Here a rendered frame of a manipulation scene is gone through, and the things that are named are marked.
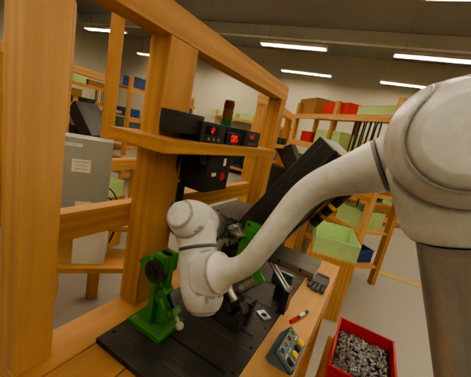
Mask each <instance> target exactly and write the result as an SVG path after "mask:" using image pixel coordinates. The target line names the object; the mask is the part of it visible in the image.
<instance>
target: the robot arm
mask: <svg viewBox="0 0 471 377"><path fill-rule="evenodd" d="M389 191H390V192H391V195H392V201H393V204H394V207H395V213H396V217H397V220H398V224H399V226H400V228H401V229H402V230H403V231H404V233H405V234H406V235H407V236H408V237H409V239H411V240H413V241H415V242H416V251H417V257H418V263H419V273H420V279H421V285H422V295H423V301H424V307H425V317H426V323H427V329H428V339H429V345H430V350H431V361H432V367H433V373H434V377H471V74H469V75H466V76H460V77H457V78H453V79H447V80H445V81H441V82H437V83H434V84H432V85H429V86H427V87H425V88H423V89H422V90H420V91H418V92H417V93H415V94H414V95H413V96H412V97H410V98H409V99H408V100H407V101H405V102H404V103H403V104H402V105H401V106H400V108H399V109H398V110H397V111H396V113H395V114H394V115H393V117H392V119H391V121H390V123H389V125H388V127H387V130H386V133H385V135H382V136H381V137H379V138H376V139H374V140H371V141H369V142H367V143H365V144H363V145H362V146H360V147H358V148H356V149H355V150H352V151H351V152H349V153H347V154H345V155H344V156H341V157H339V158H338V159H335V160H333V161H332V162H329V163H327V164H326V165H323V166H321V167H320V168H317V169H315V170H314V171H312V172H311V173H309V174H307V175H306V176H305V177H303V178H302V179H301V180H299V181H298V182H297V183H296V184H295V185H294V186H293V187H292V188H291V189H290V190H289V191H288V192H287V193H286V195H285V196H284V197H283V199H282V200H281V201H280V202H279V203H278V205H277V206H276V208H275V209H274V211H273V212H272V213H271V214H270V215H269V217H268V219H267V220H266V221H265V223H264V224H263V225H262V226H261V228H260V229H259V231H258V232H257V234H256V235H255V236H254V237H253V239H252V240H251V241H250V243H249V244H248V246H247V247H246V248H245V249H244V250H243V251H242V252H241V253H240V254H239V255H238V256H236V257H228V256H227V255H226V254H225V253H224V252H222V251H218V249H217V241H216V238H220V239H222V240H224V247H226V246H228V245H233V244H235V243H237V242H238V239H239V238H240V237H241V235H240V233H233V232H231V231H230V230H234V229H236V228H237V225H235V224H234V221H230V217H229V216H227V215H225V214H223V213H222V212H221V211H220V210H219V209H217V210H215V211H214V210H213V208H211V207H210V206H209V205H207V204H205V203H203V202H200V201H198V200H190V199H187V200H182V201H178V202H175V203H174V204H172V205H171V207H170V208H169V210H168V211H167V223H168V226H169V228H170V229H171V230H172V232H173V233H174V235H175V237H176V240H177V243H178V247H179V262H178V270H179V286H180V292H181V295H182V300H183V303H184V305H185V307H186V309H187V311H188V312H190V313H191V314H192V315H194V316H212V315H213V314H215V313H216V312H217V311H218V310H219V308H220V307H221V304H222V302H223V299H224V293H226V292H228V291H229V290H230V287H231V286H232V284H234V283H237V282H239V281H242V280H244V279H246V278H248V277H250V276H251V275H252V274H254V273H255V272H256V271H257V270H258V269H259V268H260V267H261V266H262V265H263V264H264V263H265V262H266V261H267V259H268V258H269V257H270V256H271V255H272V254H273V253H274V252H275V251H276V249H277V248H278V247H279V246H280V244H281V243H282V242H283V241H284V239H285V238H286V237H287V236H288V235H289V234H290V233H291V232H292V230H293V229H294V228H295V227H296V226H297V224H298V223H299V222H300V221H301V219H302V218H303V217H304V216H305V215H306V214H307V213H308V212H309V211H310V210H311V209H312V208H313V207H315V206H316V205H318V204H319V203H321V202H322V201H324V200H327V199H330V198H332V197H339V196H346V195H353V194H371V193H383V192H389ZM227 238H228V239H227Z"/></svg>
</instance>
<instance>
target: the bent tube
mask: <svg viewBox="0 0 471 377"><path fill-rule="evenodd" d="M236 225H237V228H236V229H234V230H231V232H233V233H240V235H241V236H242V237H246V234H245V231H244V228H243V227H242V224H240V223H236ZM223 245H224V240H222V239H220V238H219V239H218V241H217V249H218V251H221V249H222V247H223ZM227 295H228V296H229V298H230V301H231V303H232V302H234V301H236V300H238V297H237V295H236V292H235V290H234V288H233V285H232V286H231V287H230V290H229V291H228V292H227Z"/></svg>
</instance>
